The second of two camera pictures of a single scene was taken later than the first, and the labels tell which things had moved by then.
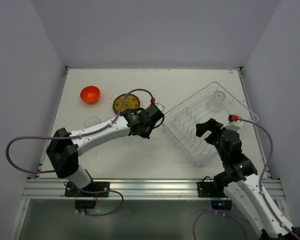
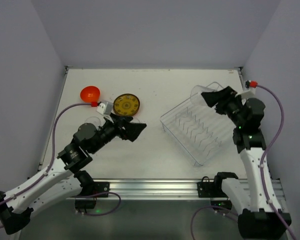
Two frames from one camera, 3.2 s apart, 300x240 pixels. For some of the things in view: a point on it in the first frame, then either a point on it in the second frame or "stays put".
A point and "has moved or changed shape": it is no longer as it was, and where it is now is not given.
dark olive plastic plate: (131, 101) stays put
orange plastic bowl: (89, 94) stays put
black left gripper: (145, 132) -> (122, 127)
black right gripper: (213, 135) -> (224, 100)
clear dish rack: (214, 101) stays put
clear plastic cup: (214, 103) has moved or changed shape
